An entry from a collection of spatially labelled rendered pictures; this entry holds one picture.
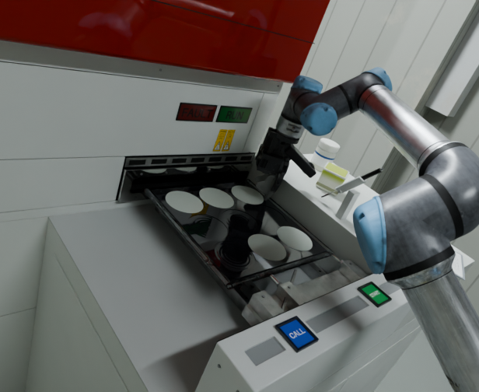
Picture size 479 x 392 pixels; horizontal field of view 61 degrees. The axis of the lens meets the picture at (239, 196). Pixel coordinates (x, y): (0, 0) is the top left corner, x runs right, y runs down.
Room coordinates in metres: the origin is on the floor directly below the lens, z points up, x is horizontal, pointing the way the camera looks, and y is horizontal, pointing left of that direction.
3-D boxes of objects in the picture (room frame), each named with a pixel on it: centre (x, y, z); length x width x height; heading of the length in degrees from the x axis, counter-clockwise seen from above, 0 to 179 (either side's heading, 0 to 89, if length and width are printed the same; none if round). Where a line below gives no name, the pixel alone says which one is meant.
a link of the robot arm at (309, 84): (1.07, -0.06, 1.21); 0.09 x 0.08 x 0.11; 21
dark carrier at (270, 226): (0.91, -0.03, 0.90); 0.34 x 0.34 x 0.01; 50
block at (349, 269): (0.88, -0.35, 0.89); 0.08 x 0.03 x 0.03; 50
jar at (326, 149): (1.33, -0.22, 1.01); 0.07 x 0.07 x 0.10
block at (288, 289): (0.70, -0.19, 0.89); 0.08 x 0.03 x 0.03; 50
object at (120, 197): (1.04, 0.14, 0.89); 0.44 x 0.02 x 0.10; 140
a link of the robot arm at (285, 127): (1.07, -0.06, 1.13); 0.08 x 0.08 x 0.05
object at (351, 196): (1.03, -0.27, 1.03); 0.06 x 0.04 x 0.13; 50
